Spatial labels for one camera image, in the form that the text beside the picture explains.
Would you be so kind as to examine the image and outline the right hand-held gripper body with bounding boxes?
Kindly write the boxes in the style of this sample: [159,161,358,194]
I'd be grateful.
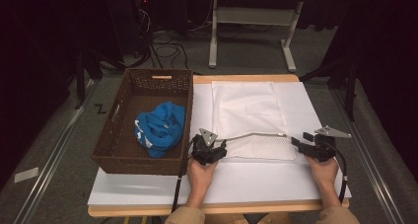
[307,125,352,162]

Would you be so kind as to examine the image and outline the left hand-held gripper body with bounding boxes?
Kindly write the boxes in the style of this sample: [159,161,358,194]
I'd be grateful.
[191,128,219,167]

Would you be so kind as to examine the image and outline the white mesh laundry bag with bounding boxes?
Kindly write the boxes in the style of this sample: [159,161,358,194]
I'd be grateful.
[211,80,299,162]

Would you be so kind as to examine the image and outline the blue shirt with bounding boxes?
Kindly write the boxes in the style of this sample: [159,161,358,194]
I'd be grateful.
[134,101,187,159]

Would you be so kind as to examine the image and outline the brown woven basket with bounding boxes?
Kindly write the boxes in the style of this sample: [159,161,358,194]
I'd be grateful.
[91,68,194,177]

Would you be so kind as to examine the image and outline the person's right hand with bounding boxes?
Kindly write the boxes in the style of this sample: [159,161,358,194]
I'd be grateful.
[305,155,341,207]

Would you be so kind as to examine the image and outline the person's left hand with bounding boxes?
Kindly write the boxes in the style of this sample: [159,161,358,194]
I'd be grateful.
[186,158,219,207]

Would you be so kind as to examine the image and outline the black metal stand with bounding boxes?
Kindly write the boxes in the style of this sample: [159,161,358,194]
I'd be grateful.
[73,49,104,111]
[299,57,360,121]

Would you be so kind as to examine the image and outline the dark equipment with red light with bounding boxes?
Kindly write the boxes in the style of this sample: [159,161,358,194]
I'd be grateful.
[107,0,153,55]

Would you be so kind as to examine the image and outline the white tape strip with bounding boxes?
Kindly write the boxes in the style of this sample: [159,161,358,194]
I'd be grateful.
[14,167,39,184]

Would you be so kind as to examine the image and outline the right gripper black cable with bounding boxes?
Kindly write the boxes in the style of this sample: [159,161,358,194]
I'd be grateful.
[323,141,349,204]

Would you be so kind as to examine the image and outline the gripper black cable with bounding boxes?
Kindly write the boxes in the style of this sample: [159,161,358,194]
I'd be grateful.
[171,136,198,214]
[323,141,349,204]

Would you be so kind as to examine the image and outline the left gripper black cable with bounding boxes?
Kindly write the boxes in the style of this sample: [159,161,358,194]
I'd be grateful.
[171,136,198,214]

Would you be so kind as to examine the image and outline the metal floor rail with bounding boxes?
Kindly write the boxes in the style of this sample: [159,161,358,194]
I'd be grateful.
[13,82,97,224]
[329,89,407,224]

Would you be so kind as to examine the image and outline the black floor cables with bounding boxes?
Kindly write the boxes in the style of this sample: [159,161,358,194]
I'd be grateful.
[149,30,191,70]

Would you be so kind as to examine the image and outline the white metal desk frame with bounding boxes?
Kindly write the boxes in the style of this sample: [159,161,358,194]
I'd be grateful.
[208,0,305,73]

